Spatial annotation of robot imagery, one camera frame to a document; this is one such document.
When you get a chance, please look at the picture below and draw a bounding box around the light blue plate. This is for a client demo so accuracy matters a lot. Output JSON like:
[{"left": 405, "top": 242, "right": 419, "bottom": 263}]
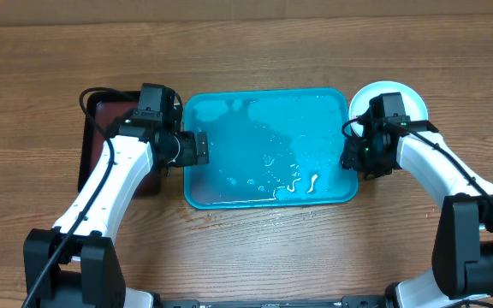
[{"left": 348, "top": 80, "right": 435, "bottom": 139}]

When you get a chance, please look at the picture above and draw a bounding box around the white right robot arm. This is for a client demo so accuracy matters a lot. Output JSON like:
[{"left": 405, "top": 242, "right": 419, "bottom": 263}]
[{"left": 342, "top": 116, "right": 493, "bottom": 307}]

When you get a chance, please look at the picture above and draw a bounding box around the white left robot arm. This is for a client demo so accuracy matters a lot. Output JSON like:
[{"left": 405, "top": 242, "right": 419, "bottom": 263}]
[{"left": 23, "top": 135, "right": 160, "bottom": 307}]

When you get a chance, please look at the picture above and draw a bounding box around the dark red tray black rim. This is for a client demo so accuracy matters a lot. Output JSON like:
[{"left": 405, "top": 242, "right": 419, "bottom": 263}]
[{"left": 77, "top": 90, "right": 162, "bottom": 197}]

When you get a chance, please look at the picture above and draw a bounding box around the teal plastic tray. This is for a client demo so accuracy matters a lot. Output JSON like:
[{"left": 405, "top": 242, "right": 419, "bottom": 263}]
[{"left": 183, "top": 87, "right": 359, "bottom": 210}]

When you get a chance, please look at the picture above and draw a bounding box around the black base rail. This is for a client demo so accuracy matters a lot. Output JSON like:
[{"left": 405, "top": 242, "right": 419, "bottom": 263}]
[{"left": 153, "top": 294, "right": 398, "bottom": 308}]

